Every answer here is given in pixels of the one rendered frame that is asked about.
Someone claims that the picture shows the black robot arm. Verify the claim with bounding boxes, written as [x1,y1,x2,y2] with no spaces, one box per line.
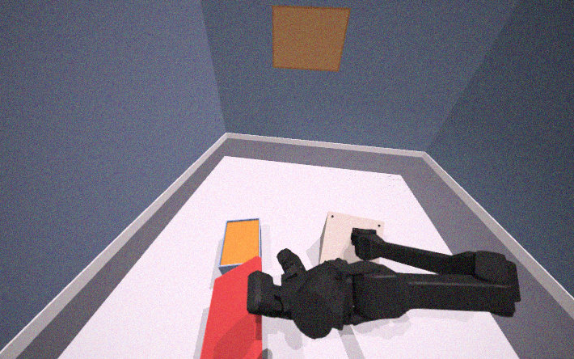
[290,228,521,340]

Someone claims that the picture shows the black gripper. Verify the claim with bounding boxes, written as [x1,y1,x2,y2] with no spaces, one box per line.
[246,269,308,320]

